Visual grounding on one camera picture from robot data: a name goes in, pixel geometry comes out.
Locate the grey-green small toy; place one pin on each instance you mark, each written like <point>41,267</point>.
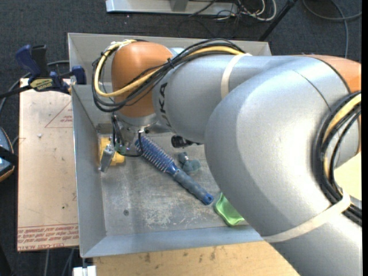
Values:
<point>190,165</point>

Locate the blue hairbrush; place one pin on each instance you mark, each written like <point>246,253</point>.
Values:
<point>166,161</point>

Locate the green translucent plastic piece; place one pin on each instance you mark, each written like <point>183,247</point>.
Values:
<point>227,211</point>

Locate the brown cardboard board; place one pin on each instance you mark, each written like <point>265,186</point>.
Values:
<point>46,168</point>

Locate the grey metal bin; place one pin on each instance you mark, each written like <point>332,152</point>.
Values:
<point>143,211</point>

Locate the yellow toy block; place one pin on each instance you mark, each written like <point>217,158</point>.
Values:
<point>118,158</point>

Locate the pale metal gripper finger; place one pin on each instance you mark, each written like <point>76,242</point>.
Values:
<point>107,157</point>

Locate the black cylinder on white bracket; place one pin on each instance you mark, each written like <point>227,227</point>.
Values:
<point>179,141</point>

